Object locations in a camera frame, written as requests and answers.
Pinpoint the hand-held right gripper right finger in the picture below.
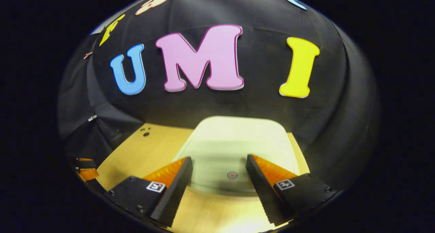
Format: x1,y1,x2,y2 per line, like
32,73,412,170
246,154,338,227

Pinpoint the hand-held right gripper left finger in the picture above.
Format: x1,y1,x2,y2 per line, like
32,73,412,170
104,156,193,228

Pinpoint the green desktop garbage bin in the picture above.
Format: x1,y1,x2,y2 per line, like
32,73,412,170
172,116,301,196

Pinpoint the wooden desktop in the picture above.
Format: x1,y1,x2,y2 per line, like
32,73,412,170
95,122,311,233

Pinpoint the black backdrop cloth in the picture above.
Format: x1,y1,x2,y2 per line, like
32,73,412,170
56,0,381,193

